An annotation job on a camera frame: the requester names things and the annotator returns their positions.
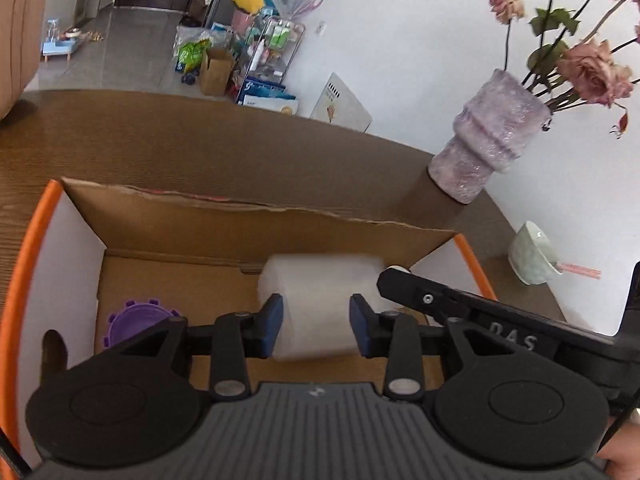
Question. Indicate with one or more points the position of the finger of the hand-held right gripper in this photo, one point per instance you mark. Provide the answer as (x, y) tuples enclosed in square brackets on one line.
[(425, 292)]

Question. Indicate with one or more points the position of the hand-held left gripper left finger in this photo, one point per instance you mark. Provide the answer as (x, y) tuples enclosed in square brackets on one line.
[(272, 330)]

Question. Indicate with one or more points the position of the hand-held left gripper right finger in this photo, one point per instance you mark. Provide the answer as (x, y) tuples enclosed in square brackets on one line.
[(361, 327)]

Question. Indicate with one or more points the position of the orange-edged cardboard box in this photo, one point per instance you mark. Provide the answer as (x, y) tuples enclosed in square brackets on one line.
[(200, 220)]

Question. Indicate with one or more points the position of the purple ridged cap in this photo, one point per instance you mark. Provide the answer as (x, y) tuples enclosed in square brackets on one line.
[(135, 320)]

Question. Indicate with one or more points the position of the person's right hand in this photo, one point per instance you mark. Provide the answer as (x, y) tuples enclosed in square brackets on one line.
[(630, 455)]

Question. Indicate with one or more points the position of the pale green bowl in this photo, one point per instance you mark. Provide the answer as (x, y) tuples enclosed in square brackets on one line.
[(530, 255)]

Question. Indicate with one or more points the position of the lilac glittery vase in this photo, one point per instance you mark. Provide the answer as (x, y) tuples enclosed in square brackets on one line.
[(492, 135)]

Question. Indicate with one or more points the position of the white flat carton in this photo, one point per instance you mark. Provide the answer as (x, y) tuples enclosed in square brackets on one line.
[(342, 102)]

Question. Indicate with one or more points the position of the blue printed carton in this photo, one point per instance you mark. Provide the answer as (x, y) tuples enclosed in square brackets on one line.
[(265, 96)]

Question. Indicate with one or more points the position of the brown cardboard floor box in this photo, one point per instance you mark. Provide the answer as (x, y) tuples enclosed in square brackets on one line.
[(215, 72)]

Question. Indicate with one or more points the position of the dried pink rose bouquet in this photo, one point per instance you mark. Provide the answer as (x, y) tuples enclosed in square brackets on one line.
[(590, 72)]

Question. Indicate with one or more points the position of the green plastic bag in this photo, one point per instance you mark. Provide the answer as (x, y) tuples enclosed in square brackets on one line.
[(192, 55)]

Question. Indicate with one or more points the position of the blue pet feeder stand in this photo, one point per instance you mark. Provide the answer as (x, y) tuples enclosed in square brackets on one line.
[(62, 45)]

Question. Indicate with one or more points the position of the white wall socket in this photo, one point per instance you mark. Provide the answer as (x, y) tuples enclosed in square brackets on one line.
[(320, 26)]

